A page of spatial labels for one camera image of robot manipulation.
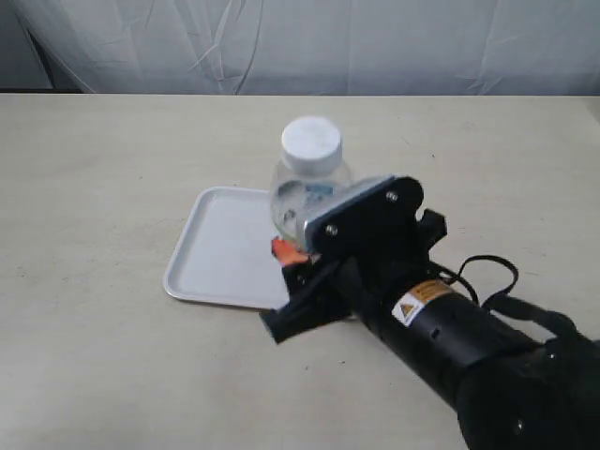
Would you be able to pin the white rectangular plastic tray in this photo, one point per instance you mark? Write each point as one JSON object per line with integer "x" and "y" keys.
{"x": 223, "y": 256}

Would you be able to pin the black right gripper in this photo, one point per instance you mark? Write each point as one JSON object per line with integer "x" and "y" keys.
{"x": 376, "y": 288}

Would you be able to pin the white backdrop cloth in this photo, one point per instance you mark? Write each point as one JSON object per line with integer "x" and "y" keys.
{"x": 322, "y": 48}

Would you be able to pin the clear plastic drink bottle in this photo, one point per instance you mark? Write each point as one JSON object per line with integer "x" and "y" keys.
{"x": 310, "y": 169}

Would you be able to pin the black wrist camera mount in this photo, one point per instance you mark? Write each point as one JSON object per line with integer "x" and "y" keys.
{"x": 373, "y": 214}

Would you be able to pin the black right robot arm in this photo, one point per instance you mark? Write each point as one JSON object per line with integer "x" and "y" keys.
{"x": 517, "y": 376}

